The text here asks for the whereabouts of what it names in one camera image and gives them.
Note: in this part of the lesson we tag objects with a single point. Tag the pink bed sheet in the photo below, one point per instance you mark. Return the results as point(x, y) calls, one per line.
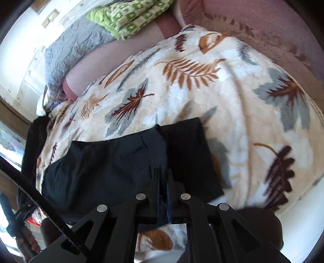
point(273, 28)

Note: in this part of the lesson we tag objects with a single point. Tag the grey quilted blanket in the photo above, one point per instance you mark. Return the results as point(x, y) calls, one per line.
point(78, 40)

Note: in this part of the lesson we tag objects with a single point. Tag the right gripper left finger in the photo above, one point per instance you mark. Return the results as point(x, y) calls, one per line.
point(154, 197)

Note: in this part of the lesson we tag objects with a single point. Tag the green white patterned quilt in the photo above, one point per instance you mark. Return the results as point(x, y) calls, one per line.
point(124, 19)

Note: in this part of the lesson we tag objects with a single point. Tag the black pants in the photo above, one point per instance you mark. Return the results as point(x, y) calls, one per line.
point(108, 172)

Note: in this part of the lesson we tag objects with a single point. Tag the leaf pattern fleece blanket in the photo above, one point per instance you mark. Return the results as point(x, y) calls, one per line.
point(264, 131)

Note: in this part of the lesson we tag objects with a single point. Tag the person's left hand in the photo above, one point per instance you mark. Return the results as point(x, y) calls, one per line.
point(49, 234)

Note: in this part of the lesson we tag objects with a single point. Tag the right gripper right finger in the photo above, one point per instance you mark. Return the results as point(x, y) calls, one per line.
point(176, 210)

